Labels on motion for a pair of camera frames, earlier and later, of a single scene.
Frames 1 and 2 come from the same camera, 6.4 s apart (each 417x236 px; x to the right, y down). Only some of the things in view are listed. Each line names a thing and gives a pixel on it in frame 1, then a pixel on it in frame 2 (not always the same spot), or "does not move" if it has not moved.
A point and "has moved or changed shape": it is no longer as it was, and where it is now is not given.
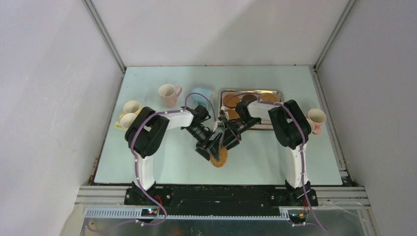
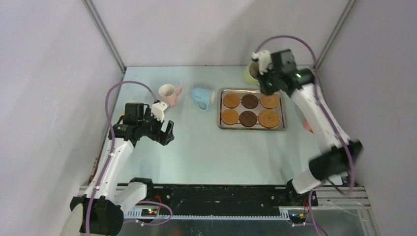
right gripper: (228, 137) → (266, 84)
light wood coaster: (233, 114) does not move
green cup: (312, 125) has moved or changed shape
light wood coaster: (230, 100) does not move
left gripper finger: (215, 147) → (169, 136)
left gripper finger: (203, 153) → (161, 138)
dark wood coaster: (249, 97) does not move
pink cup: (169, 93) does not move
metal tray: (263, 100) does not move
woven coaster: (223, 158) has moved or changed shape
